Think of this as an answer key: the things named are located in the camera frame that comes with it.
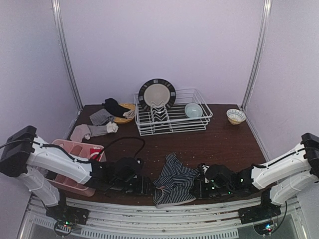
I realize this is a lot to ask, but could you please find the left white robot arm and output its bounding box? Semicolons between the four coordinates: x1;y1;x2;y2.
0;125;154;208

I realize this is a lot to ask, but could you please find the grey sock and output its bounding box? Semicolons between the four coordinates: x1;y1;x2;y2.
88;122;119;137

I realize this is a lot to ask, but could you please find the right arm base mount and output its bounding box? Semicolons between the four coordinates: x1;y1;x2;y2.
238;198;288;237

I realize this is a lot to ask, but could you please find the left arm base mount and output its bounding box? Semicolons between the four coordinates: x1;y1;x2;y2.
45;206;89;238

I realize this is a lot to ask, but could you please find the black rimmed grey plate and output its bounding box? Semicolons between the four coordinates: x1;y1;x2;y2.
138;79;176;111

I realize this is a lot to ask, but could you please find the black sock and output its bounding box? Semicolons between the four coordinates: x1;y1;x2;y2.
102;98;130;118

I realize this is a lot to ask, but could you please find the patterned white yellow bowl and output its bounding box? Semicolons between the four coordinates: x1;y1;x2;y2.
226;109;246;125

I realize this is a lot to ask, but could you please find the metal frame post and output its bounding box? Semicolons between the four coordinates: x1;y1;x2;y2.
51;0;83;111
241;0;272;111

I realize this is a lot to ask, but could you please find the grey striped underwear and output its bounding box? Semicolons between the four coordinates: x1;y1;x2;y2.
89;109;115;126

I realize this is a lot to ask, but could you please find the pink plastic organizer box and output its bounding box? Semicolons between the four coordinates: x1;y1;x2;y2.
37;138;107;197

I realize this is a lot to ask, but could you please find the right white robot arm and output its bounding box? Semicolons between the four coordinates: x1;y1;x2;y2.
190;133;319;206

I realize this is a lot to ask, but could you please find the right metal frame post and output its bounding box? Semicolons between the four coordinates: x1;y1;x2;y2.
241;0;272;111

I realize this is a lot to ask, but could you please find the beige pink underwear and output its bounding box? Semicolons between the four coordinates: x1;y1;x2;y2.
70;124;91;142

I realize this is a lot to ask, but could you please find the striped navy underwear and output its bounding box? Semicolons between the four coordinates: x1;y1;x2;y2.
153;153;199;209

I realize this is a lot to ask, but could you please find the white wire dish rack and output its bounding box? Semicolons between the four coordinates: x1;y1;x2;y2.
134;88;213;136

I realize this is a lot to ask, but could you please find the light blue bowl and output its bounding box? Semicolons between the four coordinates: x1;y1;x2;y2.
184;103;203;118

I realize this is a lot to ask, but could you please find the white cream sock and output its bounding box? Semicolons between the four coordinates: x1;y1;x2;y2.
123;110;136;119

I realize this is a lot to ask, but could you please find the left metal frame post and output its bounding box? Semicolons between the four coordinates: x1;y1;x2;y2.
51;0;83;111

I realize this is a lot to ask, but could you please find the red white-trimmed underwear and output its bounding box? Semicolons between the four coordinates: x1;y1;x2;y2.
89;147;102;162

